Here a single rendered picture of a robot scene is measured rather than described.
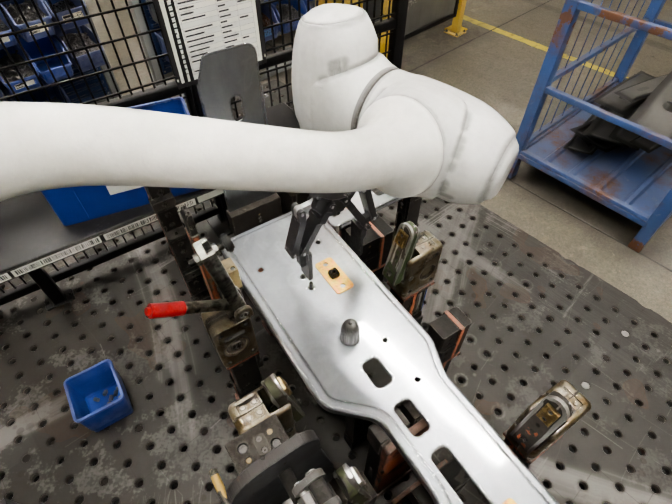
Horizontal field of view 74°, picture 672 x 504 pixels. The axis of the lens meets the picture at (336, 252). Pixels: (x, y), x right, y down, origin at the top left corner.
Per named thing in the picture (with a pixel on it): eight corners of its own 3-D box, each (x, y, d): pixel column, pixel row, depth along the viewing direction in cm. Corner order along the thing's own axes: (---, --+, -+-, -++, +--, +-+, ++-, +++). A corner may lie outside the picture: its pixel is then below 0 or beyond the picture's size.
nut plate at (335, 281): (354, 286, 84) (355, 282, 83) (337, 295, 82) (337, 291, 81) (330, 257, 88) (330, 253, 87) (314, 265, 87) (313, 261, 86)
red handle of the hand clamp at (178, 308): (249, 306, 73) (153, 316, 61) (244, 316, 74) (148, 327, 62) (238, 289, 75) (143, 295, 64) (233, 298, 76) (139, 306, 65)
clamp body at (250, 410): (317, 481, 90) (309, 411, 61) (266, 517, 86) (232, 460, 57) (294, 441, 95) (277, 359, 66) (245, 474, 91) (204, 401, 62)
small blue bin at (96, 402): (139, 413, 98) (124, 397, 91) (92, 439, 95) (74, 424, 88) (124, 375, 104) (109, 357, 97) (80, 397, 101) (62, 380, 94)
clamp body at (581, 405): (534, 474, 90) (615, 408, 64) (491, 512, 86) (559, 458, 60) (499, 435, 95) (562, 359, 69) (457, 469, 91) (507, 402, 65)
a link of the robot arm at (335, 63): (277, 131, 60) (351, 174, 55) (265, 8, 48) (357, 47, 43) (332, 100, 66) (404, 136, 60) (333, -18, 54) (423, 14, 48)
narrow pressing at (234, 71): (277, 194, 100) (256, 41, 74) (229, 214, 96) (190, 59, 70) (275, 192, 100) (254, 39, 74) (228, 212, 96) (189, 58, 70)
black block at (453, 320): (454, 390, 102) (488, 322, 80) (418, 416, 98) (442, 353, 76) (431, 363, 106) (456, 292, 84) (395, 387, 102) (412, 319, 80)
